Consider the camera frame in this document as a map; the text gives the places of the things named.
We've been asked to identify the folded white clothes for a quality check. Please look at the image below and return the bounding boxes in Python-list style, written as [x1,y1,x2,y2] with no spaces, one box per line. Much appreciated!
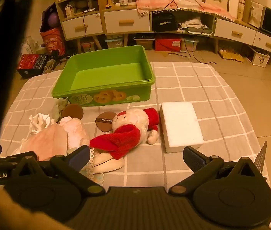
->
[177,17,214,35]

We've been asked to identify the black tripod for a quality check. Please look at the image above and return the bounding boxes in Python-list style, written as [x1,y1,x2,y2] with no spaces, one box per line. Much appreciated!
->
[45,50,71,73]

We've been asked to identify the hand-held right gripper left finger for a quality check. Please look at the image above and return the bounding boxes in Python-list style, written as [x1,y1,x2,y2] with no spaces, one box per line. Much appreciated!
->
[11,145,106,196]

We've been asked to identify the blue orange lace-trimmed pouch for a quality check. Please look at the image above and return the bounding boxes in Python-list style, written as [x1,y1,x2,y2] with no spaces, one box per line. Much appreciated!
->
[81,147,105,187]

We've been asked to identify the white drawer wooden handle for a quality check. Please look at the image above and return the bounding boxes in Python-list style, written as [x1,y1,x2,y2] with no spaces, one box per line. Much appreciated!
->
[104,10,151,34]
[214,19,257,45]
[62,13,103,40]
[254,32,271,55]

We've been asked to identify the red patterned box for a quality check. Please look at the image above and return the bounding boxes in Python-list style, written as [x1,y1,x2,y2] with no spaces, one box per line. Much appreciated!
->
[17,54,48,79]

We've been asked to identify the white crate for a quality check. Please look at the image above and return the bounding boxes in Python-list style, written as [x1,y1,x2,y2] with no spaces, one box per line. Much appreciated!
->
[249,47,270,68]

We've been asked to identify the pale green cloth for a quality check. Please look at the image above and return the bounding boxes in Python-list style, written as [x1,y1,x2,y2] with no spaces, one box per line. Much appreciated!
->
[52,98,70,122]

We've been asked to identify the pink flat cloth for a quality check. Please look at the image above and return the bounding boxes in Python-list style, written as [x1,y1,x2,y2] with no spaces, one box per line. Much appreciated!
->
[18,125,68,161]

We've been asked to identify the green plastic box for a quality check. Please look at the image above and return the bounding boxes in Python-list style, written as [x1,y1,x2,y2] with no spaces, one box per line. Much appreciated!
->
[52,45,156,107]

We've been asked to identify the cream mesh sponge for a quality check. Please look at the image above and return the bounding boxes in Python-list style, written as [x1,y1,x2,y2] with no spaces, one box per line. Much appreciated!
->
[93,150,125,173]

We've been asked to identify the black strap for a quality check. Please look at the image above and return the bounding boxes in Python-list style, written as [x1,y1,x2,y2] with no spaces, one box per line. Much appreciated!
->
[0,0,36,192]

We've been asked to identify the yellow egg tray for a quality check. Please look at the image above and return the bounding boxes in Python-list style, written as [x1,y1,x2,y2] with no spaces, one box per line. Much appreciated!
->
[218,49,245,63]

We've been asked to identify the red paper bag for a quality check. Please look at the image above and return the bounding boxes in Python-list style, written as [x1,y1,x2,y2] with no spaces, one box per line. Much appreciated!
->
[40,27,66,57]

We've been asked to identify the black bag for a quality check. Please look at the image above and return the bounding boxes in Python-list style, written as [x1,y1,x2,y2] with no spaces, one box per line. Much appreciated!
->
[152,12,178,31]

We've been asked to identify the grey checked tablecloth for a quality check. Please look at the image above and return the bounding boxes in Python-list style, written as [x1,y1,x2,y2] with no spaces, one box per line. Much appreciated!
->
[0,62,269,190]

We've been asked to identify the white plastic bag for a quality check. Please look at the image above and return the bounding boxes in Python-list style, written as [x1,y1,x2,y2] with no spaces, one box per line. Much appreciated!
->
[22,36,40,54]

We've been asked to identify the white foam block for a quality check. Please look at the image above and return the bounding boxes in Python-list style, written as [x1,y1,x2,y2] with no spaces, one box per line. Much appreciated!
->
[160,102,204,154]

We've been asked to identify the santa plush toy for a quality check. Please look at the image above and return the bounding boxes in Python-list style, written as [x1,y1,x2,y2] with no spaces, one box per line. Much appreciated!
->
[89,107,160,160]

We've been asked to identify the white cloth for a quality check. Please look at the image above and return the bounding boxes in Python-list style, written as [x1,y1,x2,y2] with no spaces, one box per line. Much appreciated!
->
[29,113,56,135]

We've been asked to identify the wooden storage cabinet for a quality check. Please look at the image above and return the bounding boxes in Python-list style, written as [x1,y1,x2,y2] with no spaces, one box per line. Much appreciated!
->
[54,0,271,55]

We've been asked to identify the pink table runner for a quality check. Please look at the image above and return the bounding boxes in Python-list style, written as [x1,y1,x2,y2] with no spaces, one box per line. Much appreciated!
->
[136,0,235,22]

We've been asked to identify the metal toothed tool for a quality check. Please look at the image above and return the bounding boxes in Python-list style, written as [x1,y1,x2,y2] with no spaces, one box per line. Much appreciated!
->
[254,141,268,174]

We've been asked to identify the plain brown powder puff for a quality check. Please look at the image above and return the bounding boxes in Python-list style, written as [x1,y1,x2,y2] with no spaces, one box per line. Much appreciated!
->
[61,103,84,120]

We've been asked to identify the blurred beige shape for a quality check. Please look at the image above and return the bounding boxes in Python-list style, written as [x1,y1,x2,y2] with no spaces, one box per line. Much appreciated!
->
[0,186,61,230]

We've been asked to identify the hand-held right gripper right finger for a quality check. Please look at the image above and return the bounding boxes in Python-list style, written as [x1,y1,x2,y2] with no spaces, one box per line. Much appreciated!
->
[168,146,265,196]

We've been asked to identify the clear plastic storage bin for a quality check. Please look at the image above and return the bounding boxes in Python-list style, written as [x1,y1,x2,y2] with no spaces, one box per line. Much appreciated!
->
[105,37,124,49]
[182,38,199,52]

